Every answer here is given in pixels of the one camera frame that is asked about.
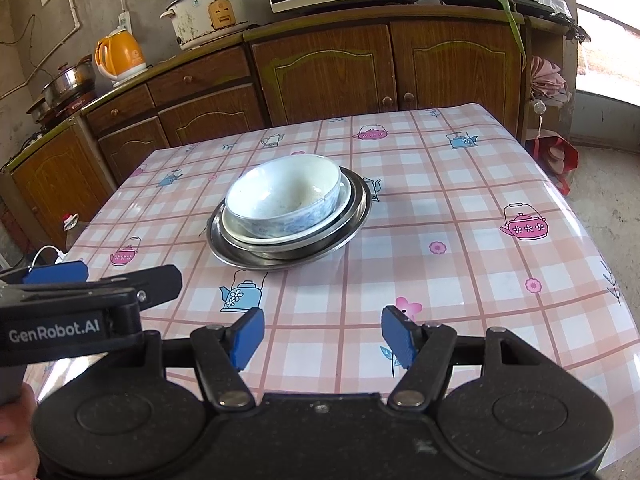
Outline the small steel bowl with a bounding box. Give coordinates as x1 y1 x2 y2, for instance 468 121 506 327
207 167 371 262

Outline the blue floral ceramic bowl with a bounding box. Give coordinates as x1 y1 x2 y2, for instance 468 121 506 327
224 154 346 238

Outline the white ceramic bowl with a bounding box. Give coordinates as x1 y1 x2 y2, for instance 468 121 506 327
222 169 349 245

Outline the left hand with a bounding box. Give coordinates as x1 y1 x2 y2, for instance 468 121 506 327
0 382 39 480

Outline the white power adapter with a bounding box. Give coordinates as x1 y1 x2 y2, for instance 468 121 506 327
54 249 66 264

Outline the pink plaid tablecloth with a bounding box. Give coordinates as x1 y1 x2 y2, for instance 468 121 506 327
24 102 640 470

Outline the red induction cooker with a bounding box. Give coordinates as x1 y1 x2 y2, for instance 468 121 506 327
26 90 96 132

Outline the steel pot with lid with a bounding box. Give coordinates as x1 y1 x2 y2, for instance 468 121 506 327
42 54 96 108

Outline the orange electric kettle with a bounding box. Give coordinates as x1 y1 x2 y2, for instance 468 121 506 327
93 27 148 87

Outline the red shopping bag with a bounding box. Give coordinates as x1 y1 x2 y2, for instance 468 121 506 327
525 129 579 196

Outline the pink folded umbrella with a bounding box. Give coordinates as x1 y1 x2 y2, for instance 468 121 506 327
530 55 570 104

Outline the white rice cooker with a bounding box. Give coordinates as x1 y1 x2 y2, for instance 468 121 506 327
160 0 250 50

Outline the brown wooden cabinet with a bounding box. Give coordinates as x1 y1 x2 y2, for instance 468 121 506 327
1 6 570 249

